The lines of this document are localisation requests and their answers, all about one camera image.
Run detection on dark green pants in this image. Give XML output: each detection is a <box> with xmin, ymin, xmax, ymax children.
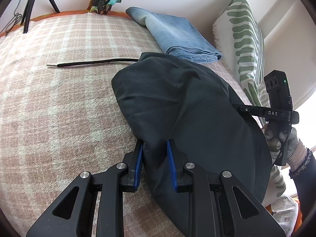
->
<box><xmin>111</xmin><ymin>53</ymin><xmax>272</xmax><ymax>235</ymax></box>

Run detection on right forearm dark sleeve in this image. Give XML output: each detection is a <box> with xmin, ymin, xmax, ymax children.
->
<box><xmin>289</xmin><ymin>149</ymin><xmax>316</xmax><ymax>221</ymax></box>

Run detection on gloved right hand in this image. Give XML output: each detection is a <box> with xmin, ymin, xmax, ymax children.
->
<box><xmin>261</xmin><ymin>124</ymin><xmax>307</xmax><ymax>171</ymax></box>

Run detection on green patterned white pillow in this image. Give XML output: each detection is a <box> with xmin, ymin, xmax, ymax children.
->
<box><xmin>212</xmin><ymin>0</ymin><xmax>287</xmax><ymax>198</ymax></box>

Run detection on pink checked blanket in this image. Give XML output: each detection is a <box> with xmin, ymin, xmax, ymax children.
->
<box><xmin>0</xmin><ymin>13</ymin><xmax>262</xmax><ymax>237</ymax></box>

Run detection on folded blue jeans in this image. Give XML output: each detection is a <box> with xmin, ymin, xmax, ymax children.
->
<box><xmin>126</xmin><ymin>7</ymin><xmax>222</xmax><ymax>64</ymax></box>

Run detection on orange bed sheet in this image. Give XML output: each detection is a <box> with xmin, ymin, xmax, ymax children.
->
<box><xmin>1</xmin><ymin>11</ymin><xmax>133</xmax><ymax>43</ymax></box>

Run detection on beaded bracelet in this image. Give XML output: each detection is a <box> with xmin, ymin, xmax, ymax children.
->
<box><xmin>289</xmin><ymin>148</ymin><xmax>314</xmax><ymax>179</ymax></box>

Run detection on black pants drawstring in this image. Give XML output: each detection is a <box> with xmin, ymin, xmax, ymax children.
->
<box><xmin>47</xmin><ymin>58</ymin><xmax>138</xmax><ymax>67</ymax></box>

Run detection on black ring light cable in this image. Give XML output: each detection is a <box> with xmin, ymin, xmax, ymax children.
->
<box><xmin>3</xmin><ymin>0</ymin><xmax>30</xmax><ymax>37</ymax></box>

